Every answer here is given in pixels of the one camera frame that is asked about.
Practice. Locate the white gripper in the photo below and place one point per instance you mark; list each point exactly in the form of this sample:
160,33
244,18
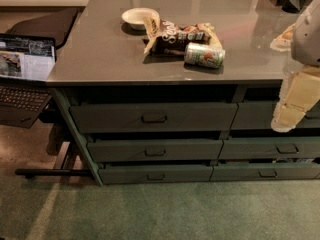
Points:
307,37

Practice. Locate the green drawer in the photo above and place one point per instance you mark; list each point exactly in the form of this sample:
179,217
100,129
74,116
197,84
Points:
154,150
153,117
257,115
263,171
270,148
155,174

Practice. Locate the glass jar with snacks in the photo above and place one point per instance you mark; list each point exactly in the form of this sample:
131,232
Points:
282,43

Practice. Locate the green soda can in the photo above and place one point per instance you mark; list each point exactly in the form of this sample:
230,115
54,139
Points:
204,55

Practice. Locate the brown snack bag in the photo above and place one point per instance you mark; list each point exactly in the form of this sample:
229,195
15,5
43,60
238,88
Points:
165,37

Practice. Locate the white bowl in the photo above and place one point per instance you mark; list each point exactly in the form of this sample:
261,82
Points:
134,17

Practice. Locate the black laptop stand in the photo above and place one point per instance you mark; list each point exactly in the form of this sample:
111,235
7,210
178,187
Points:
61,144

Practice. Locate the black office chair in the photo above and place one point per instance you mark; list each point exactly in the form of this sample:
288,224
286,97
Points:
57,25

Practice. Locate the black laptop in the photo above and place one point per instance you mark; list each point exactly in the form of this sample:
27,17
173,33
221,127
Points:
25,63

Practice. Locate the green cabinet frame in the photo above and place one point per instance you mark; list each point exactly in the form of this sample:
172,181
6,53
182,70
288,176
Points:
223,93

